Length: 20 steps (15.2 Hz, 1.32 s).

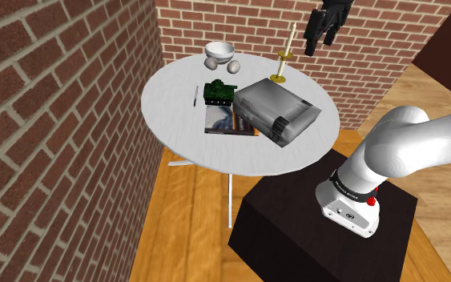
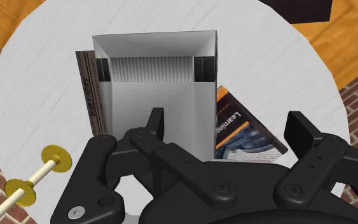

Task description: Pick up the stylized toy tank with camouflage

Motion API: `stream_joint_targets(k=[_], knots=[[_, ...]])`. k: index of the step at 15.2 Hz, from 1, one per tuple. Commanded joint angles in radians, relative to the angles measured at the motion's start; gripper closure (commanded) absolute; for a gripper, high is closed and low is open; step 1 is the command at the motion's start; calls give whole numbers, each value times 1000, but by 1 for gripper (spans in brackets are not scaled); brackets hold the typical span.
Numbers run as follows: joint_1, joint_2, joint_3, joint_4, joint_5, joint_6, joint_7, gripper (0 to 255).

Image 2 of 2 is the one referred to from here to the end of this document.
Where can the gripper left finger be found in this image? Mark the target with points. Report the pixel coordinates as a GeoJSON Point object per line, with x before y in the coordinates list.
{"type": "Point", "coordinates": [181, 166]}

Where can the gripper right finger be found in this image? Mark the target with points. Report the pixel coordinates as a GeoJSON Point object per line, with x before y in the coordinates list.
{"type": "Point", "coordinates": [315, 164]}

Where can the white open box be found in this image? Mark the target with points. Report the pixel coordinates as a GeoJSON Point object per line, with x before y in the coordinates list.
{"type": "Point", "coordinates": [178, 105]}

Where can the dark book with orange stripes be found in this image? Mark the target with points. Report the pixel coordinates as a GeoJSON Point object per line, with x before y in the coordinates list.
{"type": "Point", "coordinates": [243, 136]}

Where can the cream rod with yellow discs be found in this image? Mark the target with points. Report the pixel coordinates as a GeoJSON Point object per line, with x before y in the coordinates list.
{"type": "Point", "coordinates": [64, 163]}

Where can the brown book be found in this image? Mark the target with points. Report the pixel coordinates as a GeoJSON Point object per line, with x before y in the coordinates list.
{"type": "Point", "coordinates": [88, 93]}

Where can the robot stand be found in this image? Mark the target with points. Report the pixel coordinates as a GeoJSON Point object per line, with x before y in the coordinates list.
{"type": "Point", "coordinates": [299, 9]}

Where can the round white table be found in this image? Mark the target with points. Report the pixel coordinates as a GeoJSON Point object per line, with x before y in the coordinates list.
{"type": "Point", "coordinates": [42, 77]}

